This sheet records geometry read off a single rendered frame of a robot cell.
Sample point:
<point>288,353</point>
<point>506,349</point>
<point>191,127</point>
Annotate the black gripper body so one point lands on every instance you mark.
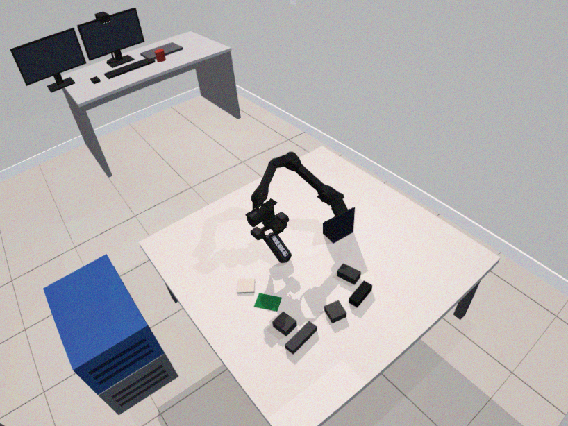
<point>258,233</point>

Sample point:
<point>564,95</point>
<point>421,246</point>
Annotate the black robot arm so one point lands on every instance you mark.
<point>291,161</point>

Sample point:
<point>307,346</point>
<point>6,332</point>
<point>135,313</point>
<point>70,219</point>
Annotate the beige flat rectangular slab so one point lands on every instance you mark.
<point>246,285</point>

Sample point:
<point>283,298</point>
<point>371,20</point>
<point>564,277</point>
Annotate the flat green panel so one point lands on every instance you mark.
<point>268,302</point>

